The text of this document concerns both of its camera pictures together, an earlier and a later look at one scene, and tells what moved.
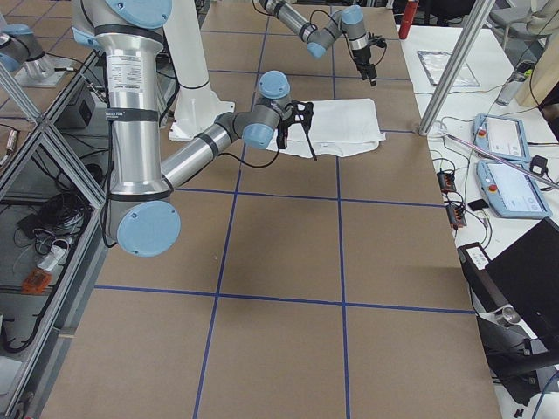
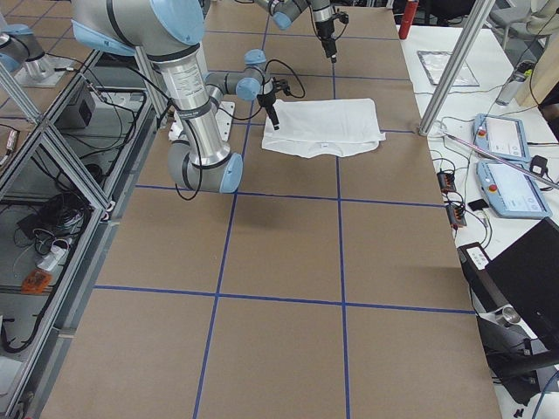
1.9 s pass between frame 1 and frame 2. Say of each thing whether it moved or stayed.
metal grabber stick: stayed
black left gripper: moved
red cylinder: stayed
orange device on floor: stayed
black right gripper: moved
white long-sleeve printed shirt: stayed
